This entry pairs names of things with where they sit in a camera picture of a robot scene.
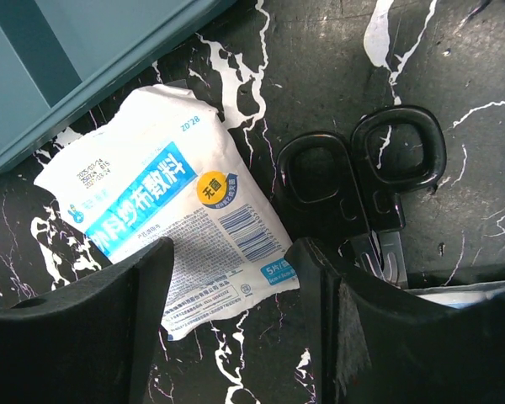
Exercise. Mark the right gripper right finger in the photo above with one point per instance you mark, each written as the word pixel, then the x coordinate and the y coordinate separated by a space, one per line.
pixel 373 343

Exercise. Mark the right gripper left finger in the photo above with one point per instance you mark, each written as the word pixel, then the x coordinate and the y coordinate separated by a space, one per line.
pixel 91 341

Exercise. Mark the clear plastic vial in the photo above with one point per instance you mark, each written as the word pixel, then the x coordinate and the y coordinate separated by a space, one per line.
pixel 460 296

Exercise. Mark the black handled scissors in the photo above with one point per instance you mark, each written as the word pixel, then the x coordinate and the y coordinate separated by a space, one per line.
pixel 364 208

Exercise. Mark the white blue gauze packet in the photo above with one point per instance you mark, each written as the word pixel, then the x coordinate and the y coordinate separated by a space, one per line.
pixel 165 166

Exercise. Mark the blue divided tray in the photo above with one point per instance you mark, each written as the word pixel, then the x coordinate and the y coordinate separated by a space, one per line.
pixel 60 58

